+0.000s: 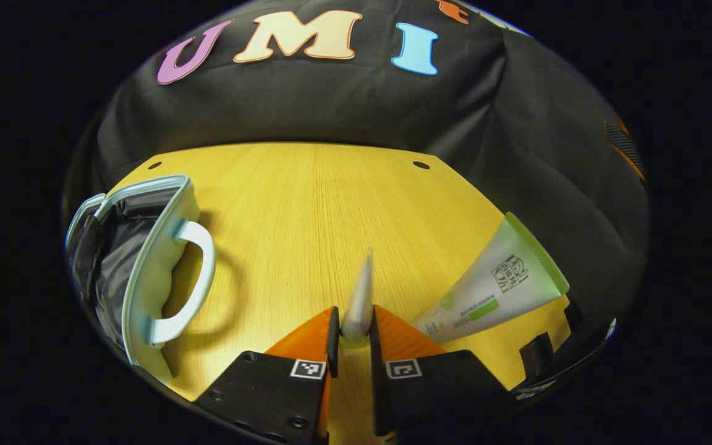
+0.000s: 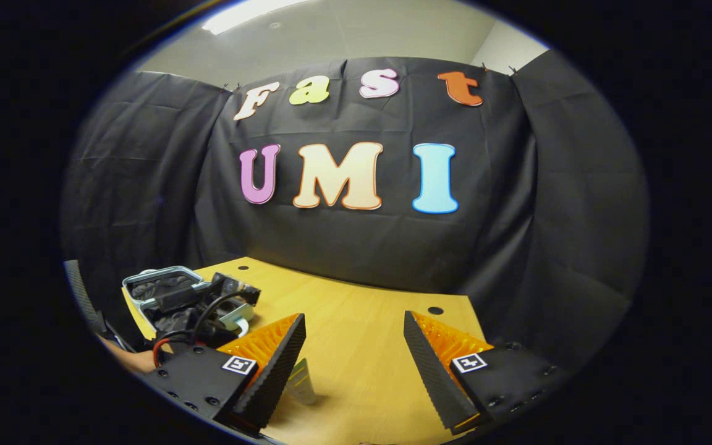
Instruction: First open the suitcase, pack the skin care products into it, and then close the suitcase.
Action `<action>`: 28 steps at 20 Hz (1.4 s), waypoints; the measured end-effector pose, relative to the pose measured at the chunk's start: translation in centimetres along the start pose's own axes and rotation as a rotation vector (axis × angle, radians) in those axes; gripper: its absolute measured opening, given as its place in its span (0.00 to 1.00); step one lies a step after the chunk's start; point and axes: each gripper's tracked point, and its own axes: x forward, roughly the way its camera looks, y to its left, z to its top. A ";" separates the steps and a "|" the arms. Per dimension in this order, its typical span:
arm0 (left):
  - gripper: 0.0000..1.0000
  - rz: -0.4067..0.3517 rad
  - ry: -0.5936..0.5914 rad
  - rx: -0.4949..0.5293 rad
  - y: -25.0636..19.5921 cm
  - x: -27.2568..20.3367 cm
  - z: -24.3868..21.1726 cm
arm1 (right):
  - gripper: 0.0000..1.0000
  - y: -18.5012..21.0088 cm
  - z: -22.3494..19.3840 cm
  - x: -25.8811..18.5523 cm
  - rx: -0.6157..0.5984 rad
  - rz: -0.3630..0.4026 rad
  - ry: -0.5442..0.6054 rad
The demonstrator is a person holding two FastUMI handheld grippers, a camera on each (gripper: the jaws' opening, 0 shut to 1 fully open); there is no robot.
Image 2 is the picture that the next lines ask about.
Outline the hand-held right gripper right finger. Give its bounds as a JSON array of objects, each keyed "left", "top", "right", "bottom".
[{"left": 404, "top": 310, "right": 570, "bottom": 433}]

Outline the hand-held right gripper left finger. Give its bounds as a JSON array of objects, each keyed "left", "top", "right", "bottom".
[{"left": 143, "top": 313, "right": 307, "bottom": 433}]

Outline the silver cosmetic tube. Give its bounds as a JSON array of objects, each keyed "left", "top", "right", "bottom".
[{"left": 285, "top": 358, "right": 318, "bottom": 405}]

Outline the black backdrop cloth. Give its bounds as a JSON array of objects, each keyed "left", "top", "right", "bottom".
[{"left": 59, "top": 49, "right": 650, "bottom": 371}]

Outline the black cable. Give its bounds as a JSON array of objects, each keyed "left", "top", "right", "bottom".
[{"left": 192, "top": 290, "right": 252, "bottom": 337}]

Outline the red cable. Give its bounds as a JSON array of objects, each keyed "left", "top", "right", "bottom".
[{"left": 152, "top": 337, "right": 197, "bottom": 367}]

